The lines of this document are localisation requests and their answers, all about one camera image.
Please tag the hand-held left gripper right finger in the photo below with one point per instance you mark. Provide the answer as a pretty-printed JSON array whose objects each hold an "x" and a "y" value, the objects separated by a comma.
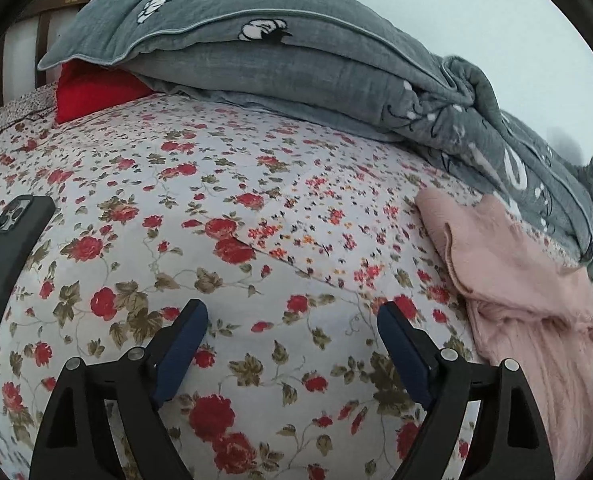
[{"x": 401, "y": 347}]

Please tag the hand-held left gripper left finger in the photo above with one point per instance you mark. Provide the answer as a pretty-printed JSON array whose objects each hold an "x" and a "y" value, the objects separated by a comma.
[{"x": 182, "y": 347}]

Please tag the pink knitted sweater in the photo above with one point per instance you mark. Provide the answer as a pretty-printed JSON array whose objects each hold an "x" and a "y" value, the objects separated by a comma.
[{"x": 516, "y": 285}]

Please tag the floral bed sheet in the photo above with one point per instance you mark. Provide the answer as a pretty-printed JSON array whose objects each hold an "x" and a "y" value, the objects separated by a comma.
[{"x": 276, "y": 260}]

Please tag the phone in dark case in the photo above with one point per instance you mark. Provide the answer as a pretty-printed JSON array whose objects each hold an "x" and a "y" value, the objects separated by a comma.
[{"x": 6, "y": 260}]

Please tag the red pillow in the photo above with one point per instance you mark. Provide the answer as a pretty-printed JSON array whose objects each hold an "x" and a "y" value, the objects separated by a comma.
[{"x": 96, "y": 92}]

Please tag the grey printed quilt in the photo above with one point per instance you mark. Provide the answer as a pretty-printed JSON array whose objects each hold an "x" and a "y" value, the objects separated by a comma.
[{"x": 286, "y": 67}]

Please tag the brown wooden headboard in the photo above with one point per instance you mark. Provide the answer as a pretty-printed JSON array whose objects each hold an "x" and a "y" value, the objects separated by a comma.
[{"x": 43, "y": 45}]

